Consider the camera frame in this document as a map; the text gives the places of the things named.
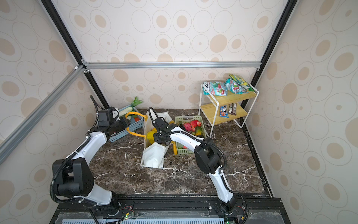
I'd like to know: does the yellow lemon toy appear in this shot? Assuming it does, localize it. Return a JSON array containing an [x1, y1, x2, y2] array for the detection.
[[146, 130, 157, 145]]

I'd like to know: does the white canvas grocery bag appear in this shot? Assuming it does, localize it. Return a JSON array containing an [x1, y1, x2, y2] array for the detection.
[[125, 112, 169, 169]]

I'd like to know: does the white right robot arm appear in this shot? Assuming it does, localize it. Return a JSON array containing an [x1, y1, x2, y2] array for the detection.
[[151, 117, 237, 213]]

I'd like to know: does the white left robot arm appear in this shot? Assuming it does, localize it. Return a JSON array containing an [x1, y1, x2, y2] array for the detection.
[[49, 107, 130, 207]]

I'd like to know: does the green candy snack bag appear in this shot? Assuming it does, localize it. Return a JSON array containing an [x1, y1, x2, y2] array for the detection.
[[203, 81, 227, 96]]

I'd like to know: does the teal candy snack bag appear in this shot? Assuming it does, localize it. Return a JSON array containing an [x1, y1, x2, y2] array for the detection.
[[225, 78, 248, 95]]

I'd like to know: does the yellow green snack bag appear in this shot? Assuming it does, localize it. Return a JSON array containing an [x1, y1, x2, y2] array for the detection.
[[229, 74, 254, 91]]

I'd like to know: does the light green perforated basket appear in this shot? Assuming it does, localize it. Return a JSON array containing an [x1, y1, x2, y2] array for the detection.
[[174, 115, 208, 155]]

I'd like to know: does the pink dragon fruit toy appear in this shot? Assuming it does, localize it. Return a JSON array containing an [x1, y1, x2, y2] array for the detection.
[[183, 123, 192, 132]]

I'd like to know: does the blue perforated basket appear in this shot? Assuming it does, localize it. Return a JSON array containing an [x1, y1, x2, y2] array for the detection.
[[109, 106, 144, 142]]

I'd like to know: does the red apple toy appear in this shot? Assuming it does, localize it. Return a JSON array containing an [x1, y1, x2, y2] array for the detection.
[[190, 120, 199, 128]]

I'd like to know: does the white daikon radish toy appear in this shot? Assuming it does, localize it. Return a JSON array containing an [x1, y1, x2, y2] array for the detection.
[[118, 97, 143, 117]]

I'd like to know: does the green orange mango toy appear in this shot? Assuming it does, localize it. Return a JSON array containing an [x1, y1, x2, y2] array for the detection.
[[195, 126, 202, 136]]

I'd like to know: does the blue candy packet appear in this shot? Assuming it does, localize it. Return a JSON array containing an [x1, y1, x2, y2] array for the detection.
[[219, 105, 229, 118]]

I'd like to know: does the brown chocolate bar packet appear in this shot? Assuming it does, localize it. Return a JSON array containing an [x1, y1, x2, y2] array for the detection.
[[228, 103, 237, 116]]

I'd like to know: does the white wire wooden shelf rack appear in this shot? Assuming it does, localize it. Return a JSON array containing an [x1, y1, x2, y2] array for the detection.
[[198, 84, 260, 137]]

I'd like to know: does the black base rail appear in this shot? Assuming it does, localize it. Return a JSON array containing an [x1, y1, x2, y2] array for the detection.
[[50, 195, 290, 224]]

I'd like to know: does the horizontal aluminium frame bar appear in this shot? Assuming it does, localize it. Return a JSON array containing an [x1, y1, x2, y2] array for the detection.
[[84, 61, 262, 69]]

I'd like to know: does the diagonal aluminium frame bar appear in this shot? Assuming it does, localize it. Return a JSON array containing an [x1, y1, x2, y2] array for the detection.
[[1, 65, 85, 163]]

